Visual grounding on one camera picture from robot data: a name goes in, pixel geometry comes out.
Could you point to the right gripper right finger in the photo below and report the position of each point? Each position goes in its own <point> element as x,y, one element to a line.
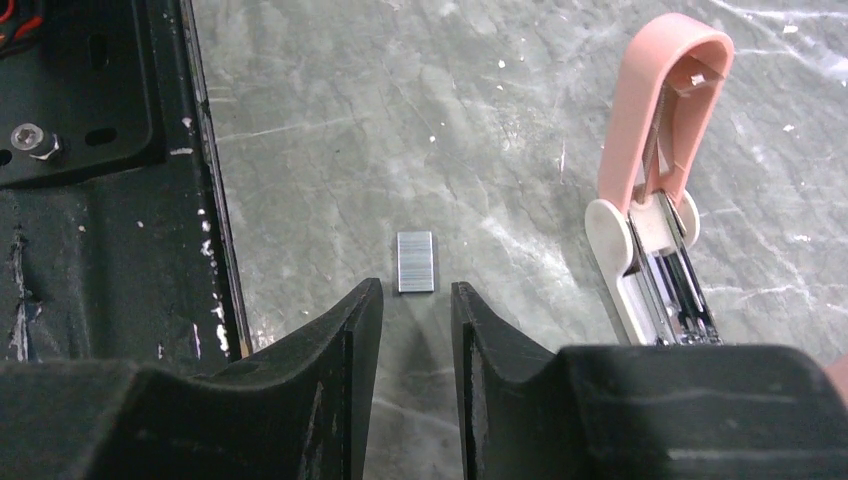
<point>638,412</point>

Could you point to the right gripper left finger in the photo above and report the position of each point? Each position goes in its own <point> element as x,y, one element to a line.
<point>297,409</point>

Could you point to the small grey staple strip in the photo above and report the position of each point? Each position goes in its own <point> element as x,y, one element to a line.
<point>415,262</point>

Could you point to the pink stapler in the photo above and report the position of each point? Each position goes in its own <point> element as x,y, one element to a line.
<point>643,220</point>

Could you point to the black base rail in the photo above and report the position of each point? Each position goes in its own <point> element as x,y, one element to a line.
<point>115,235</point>

